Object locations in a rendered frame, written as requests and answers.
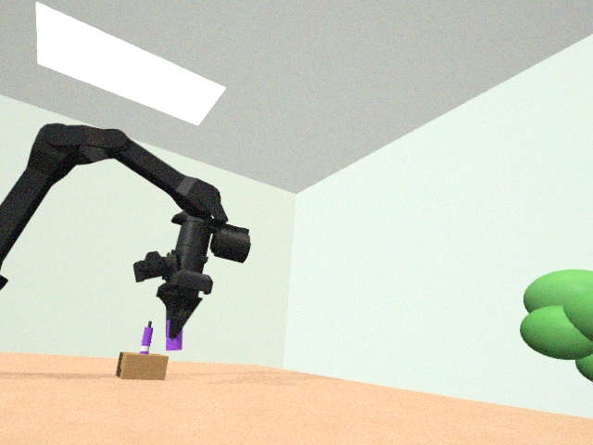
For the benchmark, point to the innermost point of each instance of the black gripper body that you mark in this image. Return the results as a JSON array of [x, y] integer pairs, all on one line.
[[189, 279]]

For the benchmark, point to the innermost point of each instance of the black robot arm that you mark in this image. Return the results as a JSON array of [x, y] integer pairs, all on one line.
[[58, 148]]

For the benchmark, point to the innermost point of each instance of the tan cube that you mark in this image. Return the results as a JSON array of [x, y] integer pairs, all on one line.
[[142, 366]]

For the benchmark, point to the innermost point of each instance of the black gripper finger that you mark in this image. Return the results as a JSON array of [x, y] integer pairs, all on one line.
[[168, 306], [182, 307]]

